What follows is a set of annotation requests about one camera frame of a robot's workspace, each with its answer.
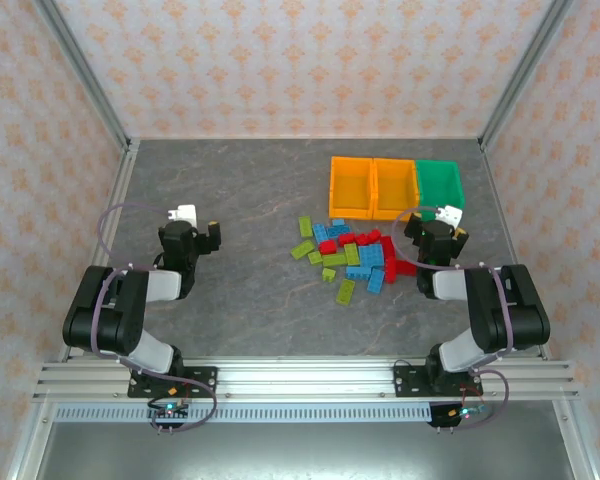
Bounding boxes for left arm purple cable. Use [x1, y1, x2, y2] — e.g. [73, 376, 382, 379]
[90, 201, 219, 434]

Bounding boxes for wide aluminium base rail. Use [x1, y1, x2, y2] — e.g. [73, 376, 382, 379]
[31, 355, 582, 402]

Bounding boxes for aluminium frame leg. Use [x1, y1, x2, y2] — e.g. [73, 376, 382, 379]
[554, 399, 600, 480]
[2, 399, 57, 480]

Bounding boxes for yellow plastic bin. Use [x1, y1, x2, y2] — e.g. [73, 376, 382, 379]
[328, 155, 377, 222]
[371, 157, 422, 223]

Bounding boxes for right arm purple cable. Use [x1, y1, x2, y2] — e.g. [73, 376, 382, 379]
[391, 204, 517, 431]

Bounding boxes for aluminium table side rail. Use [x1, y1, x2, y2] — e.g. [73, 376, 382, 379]
[479, 139, 554, 362]
[57, 139, 142, 363]

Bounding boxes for green plastic bin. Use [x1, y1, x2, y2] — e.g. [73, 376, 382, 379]
[413, 158, 467, 212]

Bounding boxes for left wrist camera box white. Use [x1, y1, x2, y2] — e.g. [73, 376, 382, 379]
[167, 203, 200, 227]

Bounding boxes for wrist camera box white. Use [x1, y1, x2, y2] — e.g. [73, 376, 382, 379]
[435, 203, 465, 227]
[167, 203, 200, 227]

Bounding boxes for slotted grey cable duct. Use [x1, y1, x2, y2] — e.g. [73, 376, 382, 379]
[53, 403, 434, 426]

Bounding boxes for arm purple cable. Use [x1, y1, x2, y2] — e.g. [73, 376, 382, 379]
[391, 204, 517, 431]
[90, 201, 219, 434]

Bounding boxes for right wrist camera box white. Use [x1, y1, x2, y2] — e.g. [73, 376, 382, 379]
[435, 203, 465, 227]

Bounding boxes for small circuit board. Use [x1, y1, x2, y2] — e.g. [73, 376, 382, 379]
[449, 405, 489, 421]
[148, 401, 191, 421]

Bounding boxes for aluminium frame post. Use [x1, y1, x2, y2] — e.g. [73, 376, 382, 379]
[478, 0, 577, 152]
[32, 0, 134, 152]

